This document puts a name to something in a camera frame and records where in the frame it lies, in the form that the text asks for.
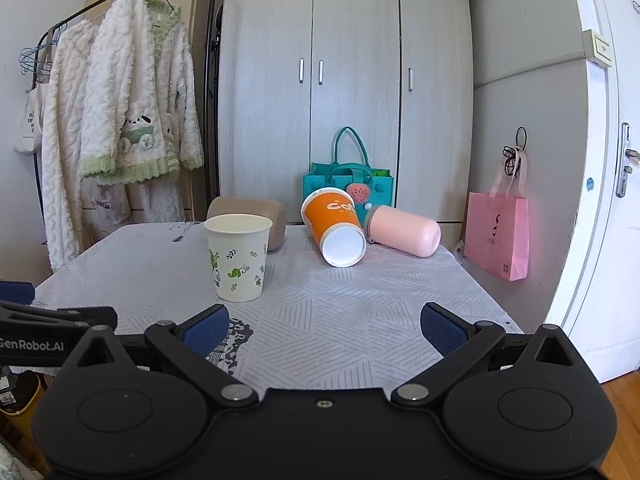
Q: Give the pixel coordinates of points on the white light switch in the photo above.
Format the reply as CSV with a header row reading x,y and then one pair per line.
x,y
600,49

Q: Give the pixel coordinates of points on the grey wooden wardrobe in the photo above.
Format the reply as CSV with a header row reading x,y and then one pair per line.
x,y
350,60

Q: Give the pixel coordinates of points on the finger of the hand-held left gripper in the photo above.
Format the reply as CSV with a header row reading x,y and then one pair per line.
x,y
15,293

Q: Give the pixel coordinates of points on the brown cup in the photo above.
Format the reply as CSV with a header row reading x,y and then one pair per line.
x,y
250,207

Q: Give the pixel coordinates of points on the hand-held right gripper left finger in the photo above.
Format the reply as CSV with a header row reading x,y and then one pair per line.
x,y
206,329

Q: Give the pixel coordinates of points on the white cloth tote bag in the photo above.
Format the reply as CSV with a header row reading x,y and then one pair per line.
x,y
27,125

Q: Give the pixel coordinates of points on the white patterned tablecloth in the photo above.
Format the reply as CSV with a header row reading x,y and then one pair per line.
x,y
325,320

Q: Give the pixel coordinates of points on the white door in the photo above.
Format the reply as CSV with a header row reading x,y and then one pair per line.
x,y
600,210

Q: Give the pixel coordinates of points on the black clothes rack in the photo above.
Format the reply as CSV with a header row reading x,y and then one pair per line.
x,y
210,85

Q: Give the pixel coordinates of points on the white fleece robe green trim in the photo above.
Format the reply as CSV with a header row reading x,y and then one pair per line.
x,y
135,85

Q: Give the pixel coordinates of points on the pink paper bag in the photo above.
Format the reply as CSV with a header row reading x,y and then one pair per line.
x,y
495,235

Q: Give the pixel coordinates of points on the plain white fleece robe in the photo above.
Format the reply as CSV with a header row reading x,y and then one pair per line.
x,y
65,135

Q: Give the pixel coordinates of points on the orange paper cup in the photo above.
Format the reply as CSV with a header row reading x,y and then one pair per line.
x,y
332,225

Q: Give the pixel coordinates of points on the white leaf-print paper cup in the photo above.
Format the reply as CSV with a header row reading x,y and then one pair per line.
x,y
237,260

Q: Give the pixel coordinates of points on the pink cup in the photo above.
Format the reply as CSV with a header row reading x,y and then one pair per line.
x,y
405,230

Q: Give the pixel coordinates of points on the pink watermelon charm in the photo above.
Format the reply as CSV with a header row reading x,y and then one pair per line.
x,y
361,193

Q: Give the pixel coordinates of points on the yellow boot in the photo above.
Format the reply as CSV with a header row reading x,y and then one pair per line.
x,y
22,412

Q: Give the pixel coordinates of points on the teal felt tote bag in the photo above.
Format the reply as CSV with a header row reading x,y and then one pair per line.
x,y
327,180

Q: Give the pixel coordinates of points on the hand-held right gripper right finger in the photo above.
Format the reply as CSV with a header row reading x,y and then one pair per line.
x,y
442,329

